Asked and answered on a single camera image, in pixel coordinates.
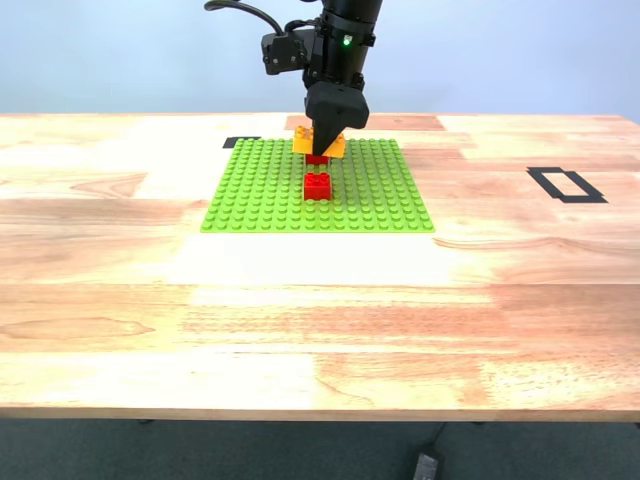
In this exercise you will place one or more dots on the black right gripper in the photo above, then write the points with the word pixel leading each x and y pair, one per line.
pixel 340 80

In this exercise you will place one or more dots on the yellow rectangular brick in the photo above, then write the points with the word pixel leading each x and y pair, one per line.
pixel 301 144

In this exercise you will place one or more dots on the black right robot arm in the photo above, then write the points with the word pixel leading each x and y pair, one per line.
pixel 345 20

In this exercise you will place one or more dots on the red square brick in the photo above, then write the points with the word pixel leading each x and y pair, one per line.
pixel 317 190
pixel 315 159

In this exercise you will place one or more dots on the green studded baseplate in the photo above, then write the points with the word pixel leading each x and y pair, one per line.
pixel 260 200

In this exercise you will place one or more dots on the black tape corner mark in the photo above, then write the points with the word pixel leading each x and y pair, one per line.
pixel 229 143

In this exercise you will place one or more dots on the black tape rectangle outline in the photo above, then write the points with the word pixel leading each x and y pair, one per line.
pixel 582 199

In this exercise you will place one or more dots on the grey power adapter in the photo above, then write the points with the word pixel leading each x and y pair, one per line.
pixel 425 467

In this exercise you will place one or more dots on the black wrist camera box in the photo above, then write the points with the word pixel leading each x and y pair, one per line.
pixel 280 52

